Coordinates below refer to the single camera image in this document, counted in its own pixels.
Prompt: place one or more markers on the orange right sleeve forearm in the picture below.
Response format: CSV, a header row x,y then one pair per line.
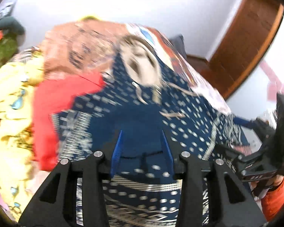
x,y
273,202

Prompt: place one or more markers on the navy patterned hooded garment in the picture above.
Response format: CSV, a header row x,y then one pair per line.
x,y
143,192

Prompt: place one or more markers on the person's right hand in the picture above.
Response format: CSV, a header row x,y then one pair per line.
x,y
260,188

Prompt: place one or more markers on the brown wooden wardrobe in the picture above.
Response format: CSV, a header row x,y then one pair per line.
x,y
249,36

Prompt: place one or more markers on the yellow cartoon blanket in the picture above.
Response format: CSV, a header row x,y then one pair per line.
x,y
18,79

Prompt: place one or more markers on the white sliding closet door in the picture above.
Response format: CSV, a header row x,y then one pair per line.
x,y
257,96

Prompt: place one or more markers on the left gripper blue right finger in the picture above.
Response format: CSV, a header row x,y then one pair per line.
x,y
229,203

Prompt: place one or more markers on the pile of clutter clothes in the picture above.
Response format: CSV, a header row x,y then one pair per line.
x,y
8,22

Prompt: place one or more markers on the newspaper print bed blanket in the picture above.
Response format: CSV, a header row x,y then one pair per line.
x,y
84,46

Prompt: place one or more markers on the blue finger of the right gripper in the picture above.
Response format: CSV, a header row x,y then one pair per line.
x,y
250,124
234,157

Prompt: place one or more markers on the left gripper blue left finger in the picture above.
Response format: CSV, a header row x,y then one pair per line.
x,y
55,200

